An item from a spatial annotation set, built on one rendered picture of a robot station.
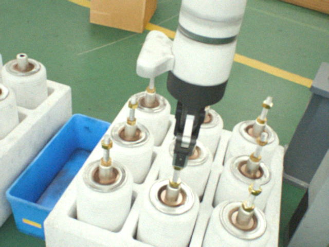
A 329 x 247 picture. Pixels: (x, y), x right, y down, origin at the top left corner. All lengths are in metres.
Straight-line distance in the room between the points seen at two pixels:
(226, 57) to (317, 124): 0.58
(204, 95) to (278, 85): 1.08
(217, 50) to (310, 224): 0.52
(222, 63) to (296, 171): 0.68
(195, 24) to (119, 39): 1.22
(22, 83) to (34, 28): 0.82
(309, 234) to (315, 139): 0.25
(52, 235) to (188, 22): 0.44
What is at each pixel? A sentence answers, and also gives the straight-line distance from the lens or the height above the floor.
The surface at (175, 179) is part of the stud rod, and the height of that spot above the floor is 0.30.
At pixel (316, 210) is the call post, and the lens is 0.83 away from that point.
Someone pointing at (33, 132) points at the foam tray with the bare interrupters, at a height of 0.16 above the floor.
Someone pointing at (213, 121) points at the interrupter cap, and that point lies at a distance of 0.80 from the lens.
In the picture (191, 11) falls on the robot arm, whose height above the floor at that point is 0.57.
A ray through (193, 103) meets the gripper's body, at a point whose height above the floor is 0.47.
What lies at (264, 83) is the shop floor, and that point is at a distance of 1.50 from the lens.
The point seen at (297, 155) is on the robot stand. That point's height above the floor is 0.09.
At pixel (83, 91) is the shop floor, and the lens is 1.29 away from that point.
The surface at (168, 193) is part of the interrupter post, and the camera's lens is 0.61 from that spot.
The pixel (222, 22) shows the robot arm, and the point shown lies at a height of 0.57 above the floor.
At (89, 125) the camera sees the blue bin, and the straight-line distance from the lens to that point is 0.99.
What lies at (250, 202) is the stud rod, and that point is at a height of 0.30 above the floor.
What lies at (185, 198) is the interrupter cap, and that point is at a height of 0.25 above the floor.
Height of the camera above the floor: 0.73
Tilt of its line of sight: 39 degrees down
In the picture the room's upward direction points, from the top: 9 degrees clockwise
